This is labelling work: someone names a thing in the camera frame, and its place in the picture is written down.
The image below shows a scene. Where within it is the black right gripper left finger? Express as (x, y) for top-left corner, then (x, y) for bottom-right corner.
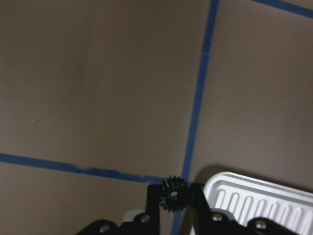
(133, 184), (161, 235)

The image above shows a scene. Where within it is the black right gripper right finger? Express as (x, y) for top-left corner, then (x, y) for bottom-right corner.
(190, 185), (232, 235)

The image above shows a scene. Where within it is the silver ribbed metal tray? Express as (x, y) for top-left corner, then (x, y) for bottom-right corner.
(203, 172), (313, 235)

